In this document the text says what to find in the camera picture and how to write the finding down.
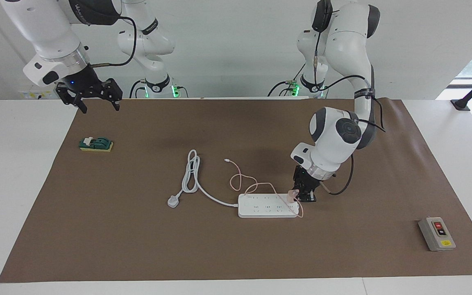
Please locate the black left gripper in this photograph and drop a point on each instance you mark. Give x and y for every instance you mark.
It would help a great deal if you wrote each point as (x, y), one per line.
(306, 178)

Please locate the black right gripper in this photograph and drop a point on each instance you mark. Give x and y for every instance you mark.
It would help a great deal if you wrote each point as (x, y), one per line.
(83, 82)

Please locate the pink charger adapter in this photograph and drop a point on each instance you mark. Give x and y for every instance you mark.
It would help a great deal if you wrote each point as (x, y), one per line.
(291, 196)

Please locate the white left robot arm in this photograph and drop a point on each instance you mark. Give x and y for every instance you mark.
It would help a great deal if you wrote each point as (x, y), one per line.
(336, 135)

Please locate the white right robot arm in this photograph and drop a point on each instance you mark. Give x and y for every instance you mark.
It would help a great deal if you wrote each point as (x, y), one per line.
(43, 24)

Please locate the white power strip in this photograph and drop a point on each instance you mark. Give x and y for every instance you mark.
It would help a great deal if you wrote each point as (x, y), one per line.
(260, 209)

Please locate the brown table mat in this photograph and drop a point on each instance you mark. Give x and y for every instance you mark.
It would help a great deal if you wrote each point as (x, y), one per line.
(219, 254)

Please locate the green knife switch yellow base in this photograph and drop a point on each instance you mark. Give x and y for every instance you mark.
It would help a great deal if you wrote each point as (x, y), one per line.
(96, 144)

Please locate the white wall socket box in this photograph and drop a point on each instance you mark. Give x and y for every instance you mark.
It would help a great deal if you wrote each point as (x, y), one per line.
(35, 95)

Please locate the grey on-off switch box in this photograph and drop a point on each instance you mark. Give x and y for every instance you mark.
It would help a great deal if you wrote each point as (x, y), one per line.
(436, 234)

